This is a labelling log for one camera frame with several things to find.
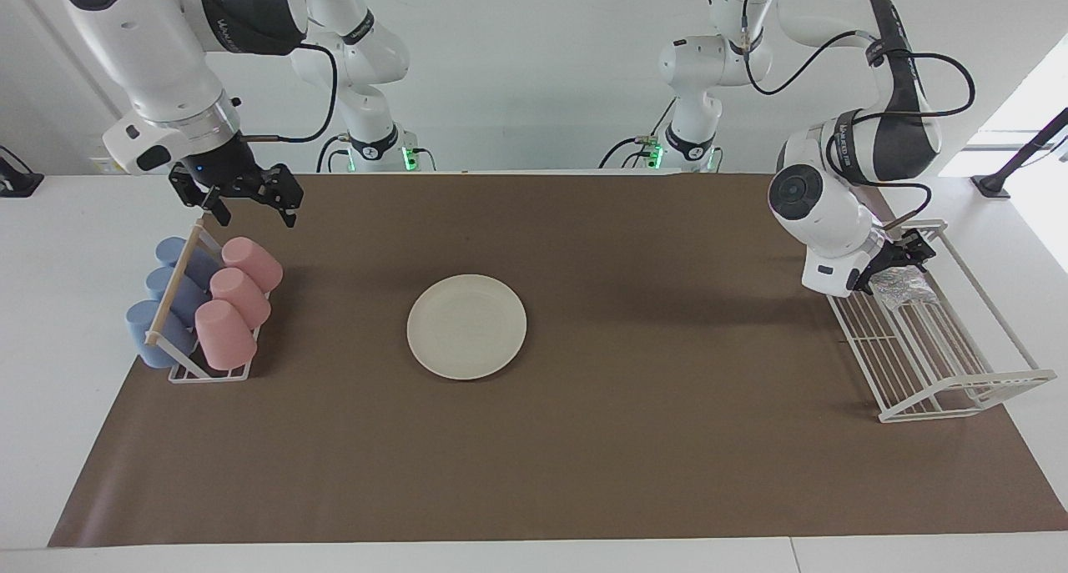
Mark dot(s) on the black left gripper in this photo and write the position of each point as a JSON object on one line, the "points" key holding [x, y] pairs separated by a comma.
{"points": [[884, 264]]}

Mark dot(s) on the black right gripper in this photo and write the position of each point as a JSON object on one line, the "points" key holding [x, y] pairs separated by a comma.
{"points": [[217, 164]]}

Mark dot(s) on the silver mesh sponge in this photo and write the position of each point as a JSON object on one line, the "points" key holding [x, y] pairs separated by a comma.
{"points": [[905, 288]]}

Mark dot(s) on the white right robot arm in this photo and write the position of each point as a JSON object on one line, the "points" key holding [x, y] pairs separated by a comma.
{"points": [[142, 47]]}

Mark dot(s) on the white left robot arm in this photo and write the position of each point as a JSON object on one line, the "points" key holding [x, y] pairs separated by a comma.
{"points": [[826, 214]]}

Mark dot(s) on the round white plate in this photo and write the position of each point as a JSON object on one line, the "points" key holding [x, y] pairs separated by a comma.
{"points": [[467, 327]]}

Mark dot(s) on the bottom pink rolled towel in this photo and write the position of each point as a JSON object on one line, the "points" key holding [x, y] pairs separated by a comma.
{"points": [[254, 260]]}

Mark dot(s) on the pink rolled towel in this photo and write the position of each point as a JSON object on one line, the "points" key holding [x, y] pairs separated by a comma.
{"points": [[224, 339], [254, 260], [242, 298]]}

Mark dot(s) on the blue rolled towels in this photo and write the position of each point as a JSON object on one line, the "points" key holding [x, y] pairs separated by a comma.
{"points": [[204, 266]]}

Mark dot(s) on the middle pink rolled towel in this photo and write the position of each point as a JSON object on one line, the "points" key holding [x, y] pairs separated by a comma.
{"points": [[242, 298]]}

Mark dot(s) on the black stand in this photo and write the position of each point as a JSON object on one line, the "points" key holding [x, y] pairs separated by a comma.
{"points": [[993, 185]]}

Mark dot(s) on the blue cup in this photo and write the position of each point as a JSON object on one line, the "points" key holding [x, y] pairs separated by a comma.
{"points": [[188, 302], [154, 344]]}

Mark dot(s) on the cup rack with wooden rod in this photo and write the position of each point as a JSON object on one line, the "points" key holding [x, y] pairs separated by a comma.
{"points": [[171, 294]]}

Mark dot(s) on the top pink rolled towel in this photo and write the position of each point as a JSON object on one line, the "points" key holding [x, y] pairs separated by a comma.
{"points": [[224, 339]]}

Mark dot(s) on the brown table mat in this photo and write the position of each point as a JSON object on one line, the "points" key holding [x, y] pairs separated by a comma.
{"points": [[584, 473]]}

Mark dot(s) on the black clamp mount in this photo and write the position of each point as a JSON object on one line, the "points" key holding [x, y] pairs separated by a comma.
{"points": [[17, 183]]}

